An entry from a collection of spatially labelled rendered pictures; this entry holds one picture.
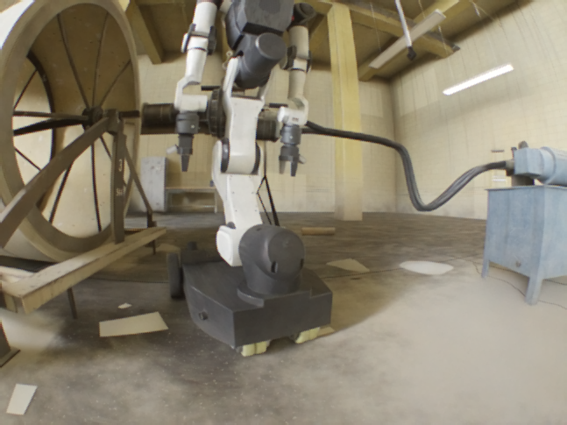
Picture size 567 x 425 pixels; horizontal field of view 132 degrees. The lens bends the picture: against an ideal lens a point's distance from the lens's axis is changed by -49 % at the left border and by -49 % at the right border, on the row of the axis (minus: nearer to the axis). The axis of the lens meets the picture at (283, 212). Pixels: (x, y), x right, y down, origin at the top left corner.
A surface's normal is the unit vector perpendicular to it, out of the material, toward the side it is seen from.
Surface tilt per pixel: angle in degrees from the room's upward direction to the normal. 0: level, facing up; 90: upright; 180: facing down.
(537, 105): 90
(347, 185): 90
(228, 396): 0
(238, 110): 100
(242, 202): 60
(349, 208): 90
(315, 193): 90
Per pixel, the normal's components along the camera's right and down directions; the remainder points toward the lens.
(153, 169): 0.22, 0.05
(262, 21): 0.44, 0.30
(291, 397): 0.01, -1.00
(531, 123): -0.97, 0.00
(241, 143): 0.46, -0.02
